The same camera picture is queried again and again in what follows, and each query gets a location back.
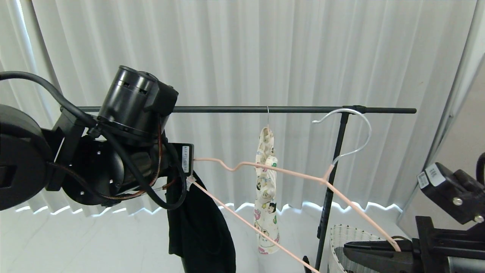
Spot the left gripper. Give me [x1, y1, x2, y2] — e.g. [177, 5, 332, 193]
[63, 135, 194, 207]

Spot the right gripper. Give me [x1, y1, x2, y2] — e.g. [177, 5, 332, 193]
[343, 238, 485, 273]

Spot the pink clothes hanger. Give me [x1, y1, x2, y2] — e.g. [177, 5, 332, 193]
[261, 107, 279, 169]
[188, 109, 401, 273]

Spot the black garment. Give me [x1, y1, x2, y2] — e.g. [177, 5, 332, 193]
[167, 173, 236, 273]

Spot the cream printed garment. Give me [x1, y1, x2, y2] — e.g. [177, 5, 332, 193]
[254, 127, 280, 254]

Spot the white laundry basket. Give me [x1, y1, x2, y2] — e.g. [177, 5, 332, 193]
[329, 224, 387, 273]

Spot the black clothes rack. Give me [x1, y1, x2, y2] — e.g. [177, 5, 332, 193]
[78, 105, 417, 273]

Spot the white curtain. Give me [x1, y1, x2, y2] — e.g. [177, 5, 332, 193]
[0, 0, 478, 217]

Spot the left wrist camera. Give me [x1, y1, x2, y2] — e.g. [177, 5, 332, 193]
[45, 108, 97, 192]

